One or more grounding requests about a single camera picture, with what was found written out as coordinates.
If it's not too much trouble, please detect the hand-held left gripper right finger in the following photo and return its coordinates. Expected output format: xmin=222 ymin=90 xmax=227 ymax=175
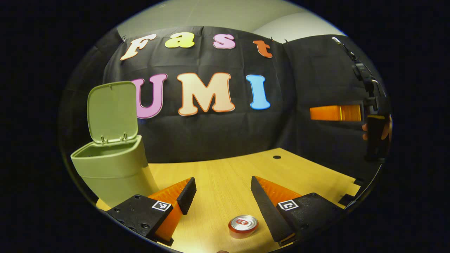
xmin=250 ymin=176 xmax=347 ymax=247

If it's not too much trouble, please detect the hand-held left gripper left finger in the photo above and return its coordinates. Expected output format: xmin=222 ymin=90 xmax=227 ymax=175
xmin=105 ymin=177 xmax=197 ymax=247

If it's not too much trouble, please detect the orange pop can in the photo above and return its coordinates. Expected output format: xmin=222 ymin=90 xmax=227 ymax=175
xmin=228 ymin=215 xmax=259 ymax=239

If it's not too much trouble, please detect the green desktop garbage bin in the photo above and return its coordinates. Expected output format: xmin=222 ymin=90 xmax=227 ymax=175
xmin=70 ymin=81 xmax=159 ymax=208

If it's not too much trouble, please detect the wooden desktop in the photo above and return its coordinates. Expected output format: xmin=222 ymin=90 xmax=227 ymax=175
xmin=96 ymin=148 xmax=362 ymax=253

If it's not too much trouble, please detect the black backdrop cloth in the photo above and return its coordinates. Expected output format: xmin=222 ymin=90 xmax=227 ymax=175
xmin=60 ymin=26 xmax=392 ymax=176

